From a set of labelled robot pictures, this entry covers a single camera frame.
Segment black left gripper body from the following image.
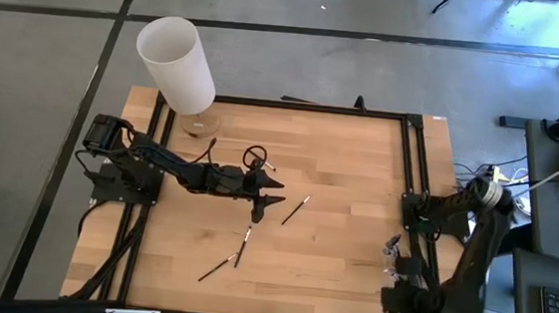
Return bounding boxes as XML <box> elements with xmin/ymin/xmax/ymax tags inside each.
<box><xmin>213</xmin><ymin>166</ymin><xmax>265</xmax><ymax>205</ymax></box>

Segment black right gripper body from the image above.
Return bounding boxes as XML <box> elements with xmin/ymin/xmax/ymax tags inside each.
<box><xmin>380</xmin><ymin>282</ymin><xmax>445</xmax><ymax>313</ymax></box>

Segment fluffy grey-tipped makeup brush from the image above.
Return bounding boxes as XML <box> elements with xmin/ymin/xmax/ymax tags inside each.
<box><xmin>383</xmin><ymin>233</ymin><xmax>404</xmax><ymax>258</ymax></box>

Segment white shade wooden base lamp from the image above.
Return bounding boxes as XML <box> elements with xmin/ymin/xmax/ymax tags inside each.
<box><xmin>129</xmin><ymin>12</ymin><xmax>229</xmax><ymax>141</ymax></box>

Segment grey desk with devices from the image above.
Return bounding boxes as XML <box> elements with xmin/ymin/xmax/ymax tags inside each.
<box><xmin>514</xmin><ymin>118</ymin><xmax>559</xmax><ymax>259</ymax></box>

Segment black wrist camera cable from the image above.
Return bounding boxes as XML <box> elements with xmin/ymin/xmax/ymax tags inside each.
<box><xmin>240</xmin><ymin>144</ymin><xmax>269</xmax><ymax>172</ymax></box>

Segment black aluminium table frame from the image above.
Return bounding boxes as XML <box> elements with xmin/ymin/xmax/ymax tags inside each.
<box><xmin>60</xmin><ymin>83</ymin><xmax>498</xmax><ymax>313</ymax></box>

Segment white and yellow cables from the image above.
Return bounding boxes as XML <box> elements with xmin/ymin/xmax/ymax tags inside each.
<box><xmin>449</xmin><ymin>150</ymin><xmax>535</xmax><ymax>217</ymax></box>

